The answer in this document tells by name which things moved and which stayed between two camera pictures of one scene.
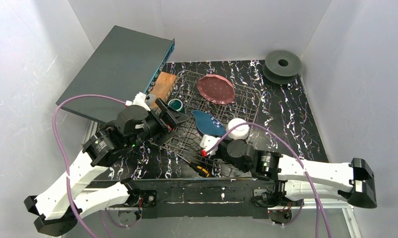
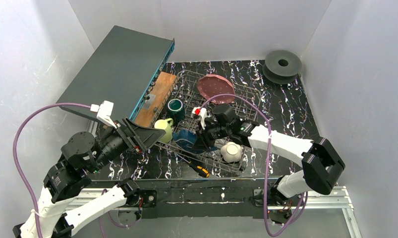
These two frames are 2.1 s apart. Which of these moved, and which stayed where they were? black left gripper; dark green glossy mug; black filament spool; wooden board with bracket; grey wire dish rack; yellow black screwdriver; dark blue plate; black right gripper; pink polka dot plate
Moved: dark blue plate; black right gripper; black left gripper
Stayed: pink polka dot plate; wooden board with bracket; yellow black screwdriver; dark green glossy mug; black filament spool; grey wire dish rack
